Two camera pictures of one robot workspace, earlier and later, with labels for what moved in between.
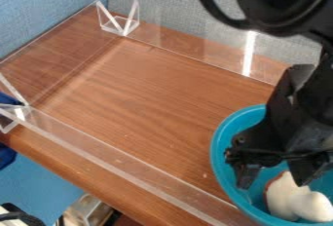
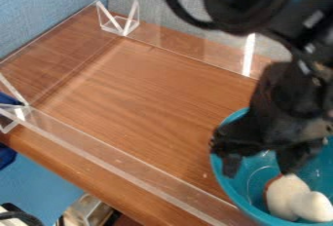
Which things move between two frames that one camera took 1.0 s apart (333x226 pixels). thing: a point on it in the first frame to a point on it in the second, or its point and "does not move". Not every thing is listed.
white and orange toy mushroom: [294, 203] does not move
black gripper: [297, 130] to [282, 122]
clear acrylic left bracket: [12, 115] does not move
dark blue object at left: [8, 154] does not move
